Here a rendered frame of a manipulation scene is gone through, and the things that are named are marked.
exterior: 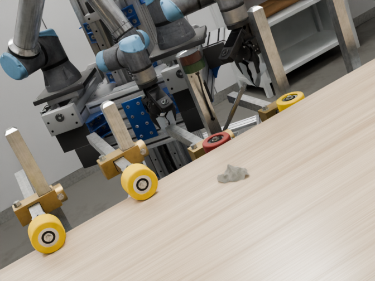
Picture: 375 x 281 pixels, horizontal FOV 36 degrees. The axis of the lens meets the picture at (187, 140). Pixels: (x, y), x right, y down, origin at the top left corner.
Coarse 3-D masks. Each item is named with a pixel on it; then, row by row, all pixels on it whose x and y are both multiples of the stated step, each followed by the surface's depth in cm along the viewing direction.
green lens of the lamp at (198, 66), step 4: (200, 60) 151; (196, 64) 151; (200, 64) 151; (204, 64) 153; (184, 68) 152; (188, 68) 151; (192, 68) 151; (196, 68) 151; (200, 68) 151; (184, 72) 154; (188, 72) 152; (192, 72) 152
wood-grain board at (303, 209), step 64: (256, 128) 152; (320, 128) 137; (192, 192) 133; (256, 192) 121; (320, 192) 112; (64, 256) 129; (128, 256) 118; (192, 256) 109; (256, 256) 101; (320, 256) 94
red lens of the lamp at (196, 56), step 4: (196, 52) 150; (188, 56) 150; (192, 56) 150; (196, 56) 150; (200, 56) 152; (180, 60) 152; (184, 60) 151; (188, 60) 150; (192, 60) 150; (196, 60) 151; (184, 64) 151; (188, 64) 151
